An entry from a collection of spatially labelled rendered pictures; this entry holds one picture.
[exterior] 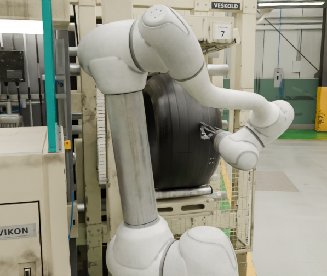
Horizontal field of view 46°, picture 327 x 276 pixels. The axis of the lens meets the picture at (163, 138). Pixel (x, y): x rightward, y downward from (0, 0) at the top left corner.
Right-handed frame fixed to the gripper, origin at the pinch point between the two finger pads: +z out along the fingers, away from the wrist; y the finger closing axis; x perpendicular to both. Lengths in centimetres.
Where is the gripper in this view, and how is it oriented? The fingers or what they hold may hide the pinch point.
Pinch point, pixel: (204, 127)
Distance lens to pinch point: 165.3
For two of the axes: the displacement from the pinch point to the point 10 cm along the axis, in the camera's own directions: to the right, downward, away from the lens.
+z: -2.6, -2.9, 9.2
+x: -0.4, 9.6, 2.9
